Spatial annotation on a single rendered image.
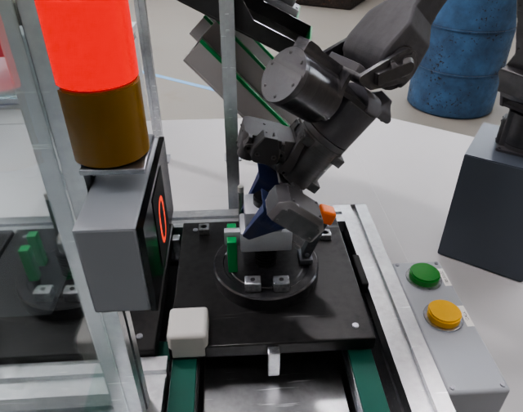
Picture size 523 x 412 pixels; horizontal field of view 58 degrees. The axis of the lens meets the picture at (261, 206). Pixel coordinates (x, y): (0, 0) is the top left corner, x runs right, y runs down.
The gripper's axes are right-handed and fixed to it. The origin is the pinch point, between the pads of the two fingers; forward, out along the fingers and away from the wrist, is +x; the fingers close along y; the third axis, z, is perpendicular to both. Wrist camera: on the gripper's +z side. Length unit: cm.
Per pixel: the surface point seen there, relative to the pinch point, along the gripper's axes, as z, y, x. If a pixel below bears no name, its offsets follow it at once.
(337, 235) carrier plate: -16.1, -7.3, 1.4
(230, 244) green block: 0.6, 1.9, 5.7
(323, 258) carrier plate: -13.7, -2.2, 3.3
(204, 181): -5.9, -41.8, 23.2
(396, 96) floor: -167, -299, 7
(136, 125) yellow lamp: 19.8, 20.2, -10.5
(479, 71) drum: -174, -252, -42
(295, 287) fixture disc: -8.5, 5.2, 4.7
